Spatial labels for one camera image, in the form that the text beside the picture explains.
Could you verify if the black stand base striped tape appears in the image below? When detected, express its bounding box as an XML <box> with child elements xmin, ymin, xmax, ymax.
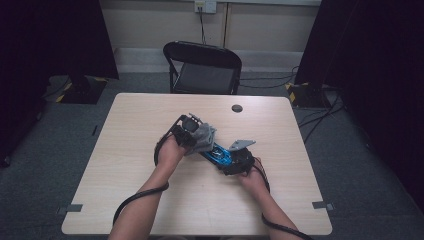
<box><xmin>54</xmin><ymin>74</ymin><xmax>108</xmax><ymax>105</ymax></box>
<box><xmin>284</xmin><ymin>81</ymin><xmax>331</xmax><ymax>109</ymax></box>

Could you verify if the person's right hand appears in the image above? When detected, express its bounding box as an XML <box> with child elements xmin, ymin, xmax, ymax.
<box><xmin>237</xmin><ymin>158</ymin><xmax>269</xmax><ymax>194</ymax></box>

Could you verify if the white wall socket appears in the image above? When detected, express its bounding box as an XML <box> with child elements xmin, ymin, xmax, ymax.
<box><xmin>194</xmin><ymin>0</ymin><xmax>218</xmax><ymax>14</ymax></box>

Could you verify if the black folding chair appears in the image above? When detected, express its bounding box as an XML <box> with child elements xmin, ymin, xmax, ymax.
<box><xmin>162</xmin><ymin>40</ymin><xmax>243</xmax><ymax>95</ymax></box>

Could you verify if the black socket cable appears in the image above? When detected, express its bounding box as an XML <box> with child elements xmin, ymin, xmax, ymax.
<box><xmin>198</xmin><ymin>6</ymin><xmax>207</xmax><ymax>45</ymax></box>

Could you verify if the grey tape piece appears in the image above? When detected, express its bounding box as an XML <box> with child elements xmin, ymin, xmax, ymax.
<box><xmin>56</xmin><ymin>203</ymin><xmax>84</xmax><ymax>216</ymax></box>
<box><xmin>311</xmin><ymin>200</ymin><xmax>335</xmax><ymax>212</ymax></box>

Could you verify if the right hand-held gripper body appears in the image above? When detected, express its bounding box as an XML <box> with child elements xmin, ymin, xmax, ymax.
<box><xmin>228</xmin><ymin>139</ymin><xmax>257</xmax><ymax>177</ymax></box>

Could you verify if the blue toy car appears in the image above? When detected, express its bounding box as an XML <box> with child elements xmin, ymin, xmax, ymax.
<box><xmin>200</xmin><ymin>142</ymin><xmax>234</xmax><ymax>168</ymax></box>

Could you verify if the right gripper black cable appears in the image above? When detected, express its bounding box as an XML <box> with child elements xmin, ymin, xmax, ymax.
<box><xmin>251</xmin><ymin>156</ymin><xmax>314</xmax><ymax>240</ymax></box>

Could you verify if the black floor cable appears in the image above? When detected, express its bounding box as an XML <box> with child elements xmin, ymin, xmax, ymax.
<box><xmin>239</xmin><ymin>65</ymin><xmax>299</xmax><ymax>90</ymax></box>
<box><xmin>298</xmin><ymin>91</ymin><xmax>346</xmax><ymax>145</ymax></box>

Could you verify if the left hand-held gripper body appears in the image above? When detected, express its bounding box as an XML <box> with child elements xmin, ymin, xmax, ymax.
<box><xmin>171</xmin><ymin>112</ymin><xmax>203</xmax><ymax>148</ymax></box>

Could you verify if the black curtain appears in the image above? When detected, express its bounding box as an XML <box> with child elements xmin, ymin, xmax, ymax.
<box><xmin>294</xmin><ymin>0</ymin><xmax>424</xmax><ymax>214</ymax></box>
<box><xmin>0</xmin><ymin>0</ymin><xmax>120</xmax><ymax>168</ymax></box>

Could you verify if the grey cloth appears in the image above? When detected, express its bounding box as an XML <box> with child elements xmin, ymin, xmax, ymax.
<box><xmin>186</xmin><ymin>122</ymin><xmax>217</xmax><ymax>156</ymax></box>

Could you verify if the thin wall conduit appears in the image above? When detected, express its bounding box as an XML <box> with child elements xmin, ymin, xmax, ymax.
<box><xmin>222</xmin><ymin>2</ymin><xmax>232</xmax><ymax>48</ymax></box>

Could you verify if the person's left hand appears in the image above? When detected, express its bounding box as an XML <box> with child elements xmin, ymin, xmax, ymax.
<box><xmin>156</xmin><ymin>134</ymin><xmax>189</xmax><ymax>173</ymax></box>

